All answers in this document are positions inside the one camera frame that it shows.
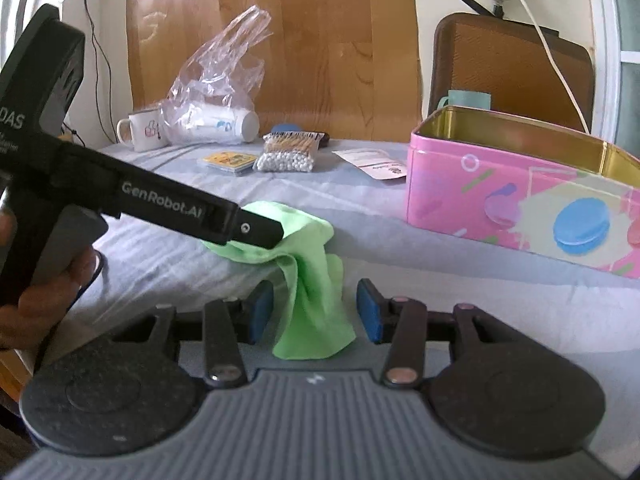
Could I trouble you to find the cotton swab pack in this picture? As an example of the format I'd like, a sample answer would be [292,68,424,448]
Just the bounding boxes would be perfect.
[254,131,323,172]

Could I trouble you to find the green soft cloth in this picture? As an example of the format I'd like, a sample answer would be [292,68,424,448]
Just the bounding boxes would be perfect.
[205,200,356,361]

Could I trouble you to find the person's left hand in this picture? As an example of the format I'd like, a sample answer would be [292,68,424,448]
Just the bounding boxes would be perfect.
[0,209,99,351]

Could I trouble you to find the yellow card pack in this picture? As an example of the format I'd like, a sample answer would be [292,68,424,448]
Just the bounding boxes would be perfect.
[200,151,257,174]

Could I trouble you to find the striped bed sheet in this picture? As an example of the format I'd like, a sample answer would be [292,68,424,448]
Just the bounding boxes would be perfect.
[47,145,639,475]

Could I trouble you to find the blue pouch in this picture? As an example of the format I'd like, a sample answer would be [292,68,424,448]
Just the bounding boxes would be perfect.
[270,122,302,133]

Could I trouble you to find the white printed mug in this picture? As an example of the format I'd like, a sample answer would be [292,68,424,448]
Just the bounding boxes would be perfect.
[116,107,169,153]

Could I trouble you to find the black small device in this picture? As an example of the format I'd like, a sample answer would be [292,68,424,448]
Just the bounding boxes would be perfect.
[318,132,330,148]

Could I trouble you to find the white paper cup stack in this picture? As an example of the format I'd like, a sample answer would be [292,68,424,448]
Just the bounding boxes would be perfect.
[176,104,259,144]

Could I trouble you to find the white pink sachet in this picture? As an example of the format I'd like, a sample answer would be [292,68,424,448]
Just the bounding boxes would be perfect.
[334,148,407,181]

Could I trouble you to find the clear plastic bag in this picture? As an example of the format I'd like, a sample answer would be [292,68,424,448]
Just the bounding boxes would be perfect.
[160,6,271,145]

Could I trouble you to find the wood pattern vinyl sheet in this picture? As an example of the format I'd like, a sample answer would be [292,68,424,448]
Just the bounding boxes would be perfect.
[126,0,422,142]

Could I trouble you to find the pink macaron tin box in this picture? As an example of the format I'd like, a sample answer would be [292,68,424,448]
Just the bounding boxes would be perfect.
[406,106,639,278]

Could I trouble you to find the teal mug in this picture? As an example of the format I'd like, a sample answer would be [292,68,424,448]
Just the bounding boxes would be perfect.
[437,89,491,110]

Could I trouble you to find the black wall cable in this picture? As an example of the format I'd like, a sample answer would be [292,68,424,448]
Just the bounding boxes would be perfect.
[78,0,120,146]

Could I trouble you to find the white power cable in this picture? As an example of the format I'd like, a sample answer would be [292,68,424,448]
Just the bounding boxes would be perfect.
[491,0,592,136]

